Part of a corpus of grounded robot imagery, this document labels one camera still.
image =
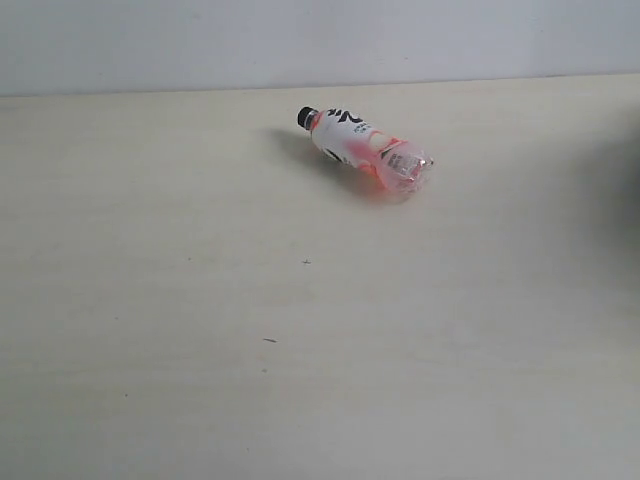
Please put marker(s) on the pink peach drink bottle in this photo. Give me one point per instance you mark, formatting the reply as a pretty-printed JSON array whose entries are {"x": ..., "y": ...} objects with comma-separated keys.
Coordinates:
[{"x": 398, "y": 166}]

